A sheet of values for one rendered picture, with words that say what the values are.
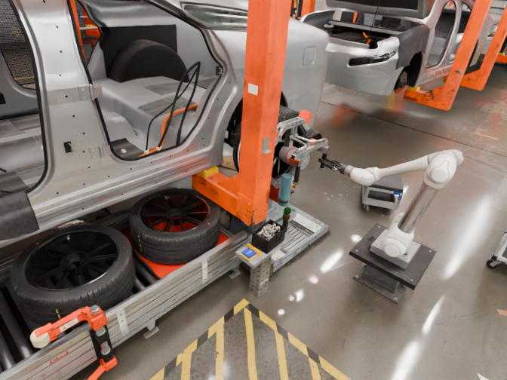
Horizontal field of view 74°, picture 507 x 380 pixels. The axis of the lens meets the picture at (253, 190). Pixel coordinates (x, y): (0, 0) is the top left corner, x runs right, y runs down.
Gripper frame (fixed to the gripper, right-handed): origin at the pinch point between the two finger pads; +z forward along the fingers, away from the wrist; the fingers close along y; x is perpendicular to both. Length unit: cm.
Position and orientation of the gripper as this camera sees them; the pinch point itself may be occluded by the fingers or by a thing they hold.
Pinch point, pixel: (324, 160)
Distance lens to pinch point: 272.6
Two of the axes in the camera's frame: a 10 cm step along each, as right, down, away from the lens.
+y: 6.9, -3.4, 6.4
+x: 0.7, -8.4, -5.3
